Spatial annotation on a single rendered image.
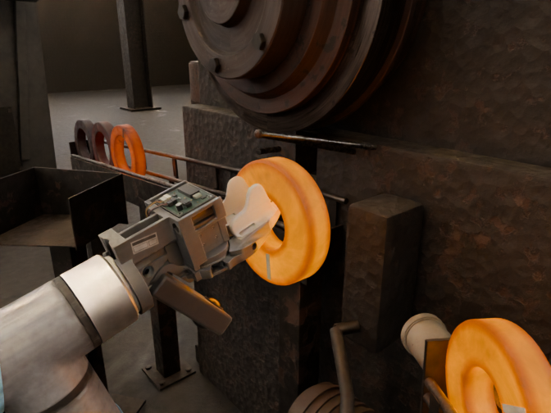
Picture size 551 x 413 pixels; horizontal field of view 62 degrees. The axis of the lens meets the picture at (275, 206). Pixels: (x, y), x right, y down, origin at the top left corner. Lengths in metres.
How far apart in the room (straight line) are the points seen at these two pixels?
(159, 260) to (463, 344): 0.32
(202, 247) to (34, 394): 0.19
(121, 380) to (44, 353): 1.23
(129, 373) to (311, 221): 1.26
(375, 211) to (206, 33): 0.41
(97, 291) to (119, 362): 1.30
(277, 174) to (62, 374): 0.29
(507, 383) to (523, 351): 0.03
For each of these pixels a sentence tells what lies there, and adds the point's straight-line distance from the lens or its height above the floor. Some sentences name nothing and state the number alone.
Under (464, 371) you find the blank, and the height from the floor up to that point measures 0.71.
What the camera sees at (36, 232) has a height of 0.59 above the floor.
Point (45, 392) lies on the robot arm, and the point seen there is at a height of 0.76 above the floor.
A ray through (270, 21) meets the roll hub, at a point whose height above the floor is 1.06.
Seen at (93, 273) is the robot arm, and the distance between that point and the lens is 0.45.
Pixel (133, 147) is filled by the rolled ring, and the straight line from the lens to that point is 1.40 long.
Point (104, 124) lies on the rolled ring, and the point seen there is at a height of 0.78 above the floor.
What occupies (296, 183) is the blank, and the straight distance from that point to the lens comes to 0.51.
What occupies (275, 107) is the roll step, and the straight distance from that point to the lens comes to 0.78.
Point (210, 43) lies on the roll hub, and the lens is 0.81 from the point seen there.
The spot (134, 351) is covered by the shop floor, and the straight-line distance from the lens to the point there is 1.77.
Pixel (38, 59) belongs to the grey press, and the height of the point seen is 0.92.
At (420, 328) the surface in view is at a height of 0.69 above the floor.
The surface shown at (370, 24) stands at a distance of 0.66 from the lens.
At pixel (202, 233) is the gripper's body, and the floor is 0.85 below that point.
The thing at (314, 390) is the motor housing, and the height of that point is 0.53.
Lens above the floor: 1.03
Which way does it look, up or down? 20 degrees down
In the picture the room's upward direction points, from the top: straight up
